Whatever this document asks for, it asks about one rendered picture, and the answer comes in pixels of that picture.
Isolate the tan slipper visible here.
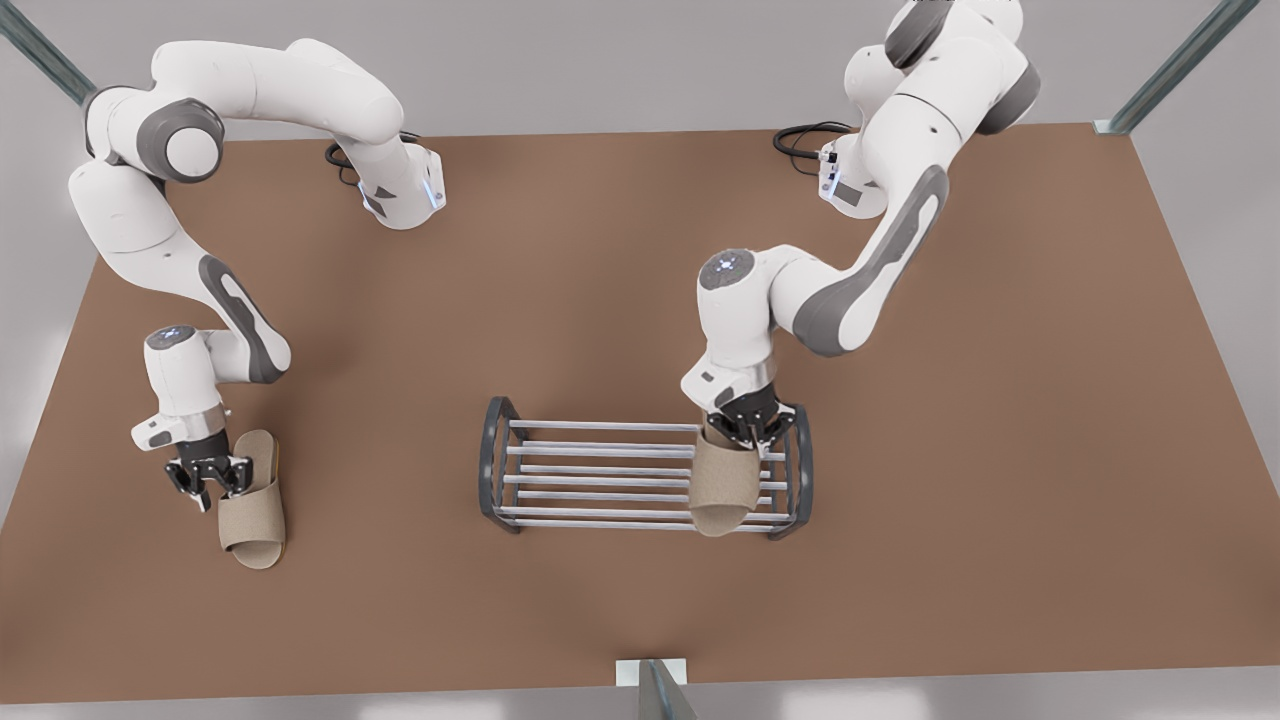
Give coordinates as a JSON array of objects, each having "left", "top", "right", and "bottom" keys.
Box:
[
  {"left": 687, "top": 424, "right": 767, "bottom": 540},
  {"left": 217, "top": 429, "right": 289, "bottom": 572}
]

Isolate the grey metal shoe rack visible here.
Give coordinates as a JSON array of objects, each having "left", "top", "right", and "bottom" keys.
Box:
[{"left": 477, "top": 395, "right": 815, "bottom": 542}]

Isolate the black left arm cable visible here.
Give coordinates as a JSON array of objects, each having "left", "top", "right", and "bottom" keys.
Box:
[{"left": 772, "top": 121, "right": 857, "bottom": 183}]

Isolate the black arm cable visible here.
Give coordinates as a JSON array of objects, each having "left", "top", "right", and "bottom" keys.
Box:
[
  {"left": 772, "top": 121, "right": 857, "bottom": 183},
  {"left": 324, "top": 130, "right": 423, "bottom": 189}
]

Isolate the silver frame post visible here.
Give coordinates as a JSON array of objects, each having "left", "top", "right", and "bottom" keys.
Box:
[
  {"left": 1093, "top": 0, "right": 1263, "bottom": 137},
  {"left": 614, "top": 657, "right": 701, "bottom": 720},
  {"left": 0, "top": 0, "right": 98, "bottom": 107}
]

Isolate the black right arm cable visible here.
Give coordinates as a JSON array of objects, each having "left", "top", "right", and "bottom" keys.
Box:
[{"left": 324, "top": 130, "right": 423, "bottom": 189}]

